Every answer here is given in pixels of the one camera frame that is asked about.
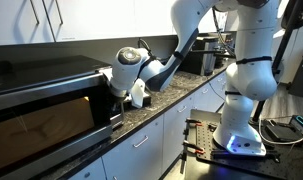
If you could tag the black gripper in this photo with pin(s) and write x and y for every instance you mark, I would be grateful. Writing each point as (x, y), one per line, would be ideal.
(119, 100)

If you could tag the black steel microwave oven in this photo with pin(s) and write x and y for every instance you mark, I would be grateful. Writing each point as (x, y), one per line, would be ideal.
(41, 86)

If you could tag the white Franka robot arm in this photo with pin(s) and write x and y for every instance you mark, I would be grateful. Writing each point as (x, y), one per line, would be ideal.
(251, 76)

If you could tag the orange black table clamp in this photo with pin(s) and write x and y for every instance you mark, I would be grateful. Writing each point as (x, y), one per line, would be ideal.
(194, 147)
(195, 122)

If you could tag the white upper cabinets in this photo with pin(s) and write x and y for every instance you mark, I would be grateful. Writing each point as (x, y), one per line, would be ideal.
(91, 20)

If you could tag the black silver coffee machine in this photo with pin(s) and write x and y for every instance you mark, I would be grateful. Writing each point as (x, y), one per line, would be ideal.
(204, 56)

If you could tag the black base clamp bar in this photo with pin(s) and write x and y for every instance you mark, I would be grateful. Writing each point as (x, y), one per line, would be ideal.
(224, 154)

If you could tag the flat black power box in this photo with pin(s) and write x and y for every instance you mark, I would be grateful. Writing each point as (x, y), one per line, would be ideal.
(282, 132)

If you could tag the black box with teal edge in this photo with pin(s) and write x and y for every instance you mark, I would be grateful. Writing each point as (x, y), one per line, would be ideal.
(302, 122)

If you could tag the black cabinet with white label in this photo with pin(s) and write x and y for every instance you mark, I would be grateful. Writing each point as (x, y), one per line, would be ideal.
(301, 85)

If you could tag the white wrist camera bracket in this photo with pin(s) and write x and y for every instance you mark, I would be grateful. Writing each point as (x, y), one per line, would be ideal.
(137, 93)

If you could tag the black camera stand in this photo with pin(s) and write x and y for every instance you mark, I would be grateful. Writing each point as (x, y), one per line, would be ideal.
(284, 46)

